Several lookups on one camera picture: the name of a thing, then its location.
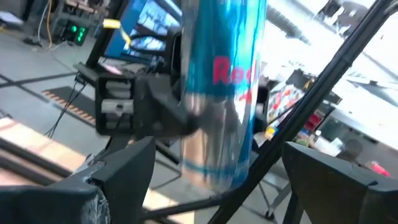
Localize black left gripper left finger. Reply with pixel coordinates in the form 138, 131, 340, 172
0, 136, 156, 224

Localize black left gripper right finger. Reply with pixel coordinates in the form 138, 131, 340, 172
281, 141, 398, 224

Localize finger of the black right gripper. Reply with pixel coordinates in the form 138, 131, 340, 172
136, 74, 200, 138
255, 85, 270, 125

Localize silver blue slim energy can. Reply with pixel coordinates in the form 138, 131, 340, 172
180, 0, 268, 194

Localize black orange striped mat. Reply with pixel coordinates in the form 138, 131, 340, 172
42, 86, 97, 126

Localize black desk bar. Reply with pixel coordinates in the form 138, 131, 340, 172
74, 0, 137, 83

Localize grey monitor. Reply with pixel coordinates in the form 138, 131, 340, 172
104, 0, 183, 65

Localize black box green lights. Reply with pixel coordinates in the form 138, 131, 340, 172
63, 21, 90, 47

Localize black thin cable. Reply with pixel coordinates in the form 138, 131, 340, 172
45, 79, 88, 139

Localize yellow cable tag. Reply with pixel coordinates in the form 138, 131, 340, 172
102, 17, 132, 45

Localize yellow hanging cable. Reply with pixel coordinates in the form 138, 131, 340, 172
45, 0, 53, 49

